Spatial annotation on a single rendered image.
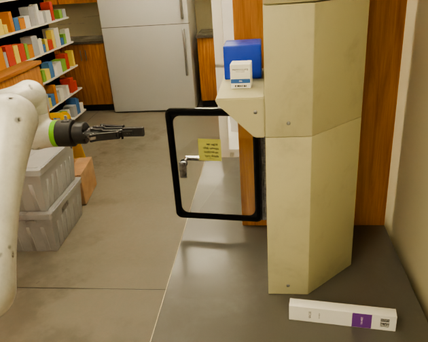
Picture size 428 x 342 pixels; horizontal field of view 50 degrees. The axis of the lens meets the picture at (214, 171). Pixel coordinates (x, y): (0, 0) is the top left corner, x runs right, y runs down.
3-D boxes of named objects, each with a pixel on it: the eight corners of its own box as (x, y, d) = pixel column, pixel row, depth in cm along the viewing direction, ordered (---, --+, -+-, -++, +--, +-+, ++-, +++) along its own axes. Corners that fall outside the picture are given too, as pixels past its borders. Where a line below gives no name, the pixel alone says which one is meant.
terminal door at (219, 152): (262, 222, 155) (259, 108, 138) (176, 217, 162) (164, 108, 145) (262, 220, 156) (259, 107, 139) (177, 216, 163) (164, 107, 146)
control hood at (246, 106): (265, 100, 139) (264, 67, 135) (265, 138, 109) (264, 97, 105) (227, 102, 140) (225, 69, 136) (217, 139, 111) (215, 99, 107)
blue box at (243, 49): (261, 70, 132) (261, 38, 128) (261, 78, 122) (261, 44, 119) (227, 72, 133) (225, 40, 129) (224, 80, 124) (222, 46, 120)
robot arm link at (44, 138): (31, 145, 165) (15, 153, 155) (25, 110, 161) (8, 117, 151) (68, 144, 163) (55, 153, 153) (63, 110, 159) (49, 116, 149)
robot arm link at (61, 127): (67, 143, 163) (57, 153, 154) (61, 112, 158) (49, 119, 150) (83, 143, 162) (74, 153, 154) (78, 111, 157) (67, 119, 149)
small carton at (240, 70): (252, 83, 118) (251, 60, 116) (251, 88, 114) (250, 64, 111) (233, 83, 119) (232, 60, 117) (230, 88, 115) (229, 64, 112)
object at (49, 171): (82, 176, 363) (75, 137, 350) (50, 214, 309) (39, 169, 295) (32, 177, 368) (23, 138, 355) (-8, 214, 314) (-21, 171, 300)
